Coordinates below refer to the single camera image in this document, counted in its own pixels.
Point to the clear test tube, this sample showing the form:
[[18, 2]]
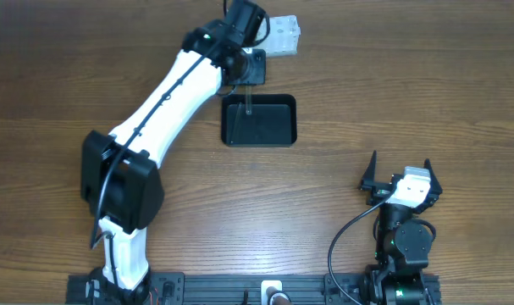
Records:
[[248, 103], [235, 123]]

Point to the white test tube rack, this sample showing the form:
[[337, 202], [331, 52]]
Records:
[[286, 38]]

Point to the black tray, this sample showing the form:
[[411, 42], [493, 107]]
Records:
[[273, 127]]

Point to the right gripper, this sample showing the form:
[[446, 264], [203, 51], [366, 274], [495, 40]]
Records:
[[377, 191]]

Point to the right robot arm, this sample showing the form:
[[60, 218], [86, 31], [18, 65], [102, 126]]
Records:
[[409, 243]]

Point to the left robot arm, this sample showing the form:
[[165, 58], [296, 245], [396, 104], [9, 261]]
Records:
[[176, 101]]

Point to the mounting rail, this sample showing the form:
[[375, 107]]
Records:
[[222, 289]]

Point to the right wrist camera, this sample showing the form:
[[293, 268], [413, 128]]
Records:
[[413, 186]]

